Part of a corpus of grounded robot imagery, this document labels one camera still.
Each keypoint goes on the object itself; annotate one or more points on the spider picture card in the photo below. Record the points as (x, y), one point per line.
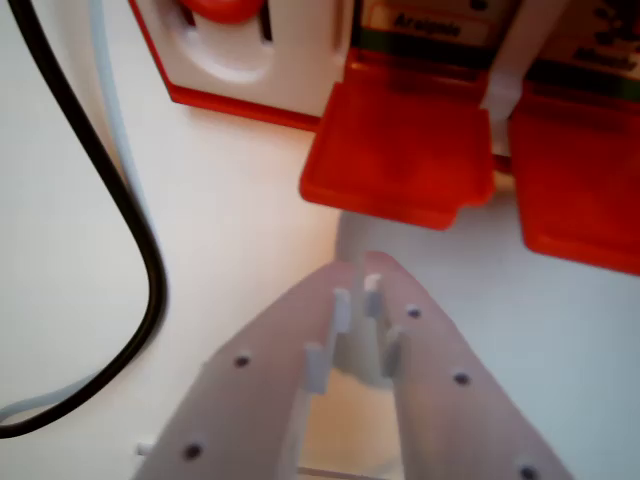
(425, 25)

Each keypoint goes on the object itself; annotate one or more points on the red flap under spider card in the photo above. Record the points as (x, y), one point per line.
(400, 150)

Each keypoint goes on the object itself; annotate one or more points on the red and white game board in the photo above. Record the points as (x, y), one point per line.
(250, 60)

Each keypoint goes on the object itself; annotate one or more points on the red flap beside spider flap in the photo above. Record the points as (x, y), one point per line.
(580, 185)

